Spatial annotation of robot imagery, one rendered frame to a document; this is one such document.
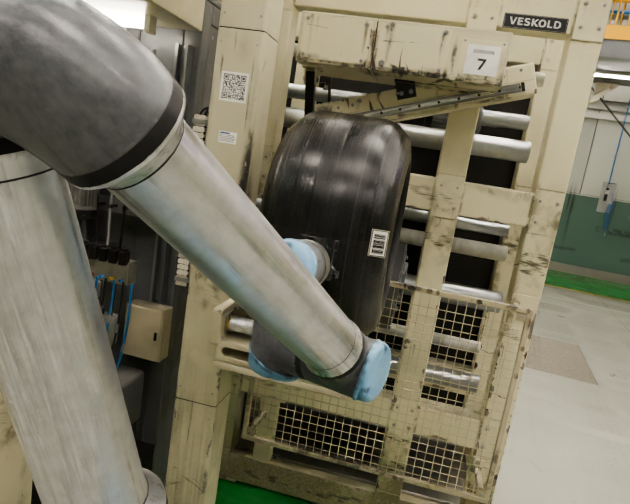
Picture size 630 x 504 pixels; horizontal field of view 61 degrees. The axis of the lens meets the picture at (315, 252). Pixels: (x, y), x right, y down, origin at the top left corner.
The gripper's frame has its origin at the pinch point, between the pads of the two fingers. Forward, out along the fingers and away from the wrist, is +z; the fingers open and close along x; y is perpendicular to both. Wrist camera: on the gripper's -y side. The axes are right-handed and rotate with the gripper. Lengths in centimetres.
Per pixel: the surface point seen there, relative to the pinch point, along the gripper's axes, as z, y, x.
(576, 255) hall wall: 916, 34, -298
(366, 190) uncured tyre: 1.5, 18.7, -5.9
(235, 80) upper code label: 17, 42, 35
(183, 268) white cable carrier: 25, -10, 44
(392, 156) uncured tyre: 8.4, 27.8, -9.6
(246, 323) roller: 17.8, -19.5, 20.4
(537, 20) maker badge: 70, 87, -43
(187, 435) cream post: 30, -59, 36
